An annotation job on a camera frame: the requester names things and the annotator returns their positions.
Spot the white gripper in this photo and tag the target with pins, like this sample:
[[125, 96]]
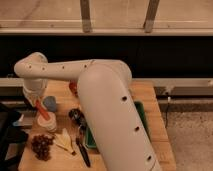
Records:
[[33, 95]]

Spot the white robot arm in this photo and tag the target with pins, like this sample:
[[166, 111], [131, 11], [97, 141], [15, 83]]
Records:
[[107, 104]]

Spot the grey small cup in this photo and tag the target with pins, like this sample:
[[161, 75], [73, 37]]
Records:
[[50, 103]]

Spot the white paper cup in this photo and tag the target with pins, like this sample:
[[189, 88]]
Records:
[[50, 125]]

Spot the red bowl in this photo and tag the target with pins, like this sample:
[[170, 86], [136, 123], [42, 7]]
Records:
[[73, 88]]

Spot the dark metal utensil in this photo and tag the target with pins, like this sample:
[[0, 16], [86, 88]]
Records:
[[77, 116]]

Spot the black chair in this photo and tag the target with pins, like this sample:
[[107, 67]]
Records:
[[9, 134]]

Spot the brown grape bunch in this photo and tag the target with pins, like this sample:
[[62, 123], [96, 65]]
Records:
[[40, 145]]

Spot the green plastic tray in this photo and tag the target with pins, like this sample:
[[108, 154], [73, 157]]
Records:
[[89, 140]]

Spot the black handled knife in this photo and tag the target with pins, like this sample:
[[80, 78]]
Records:
[[82, 149]]

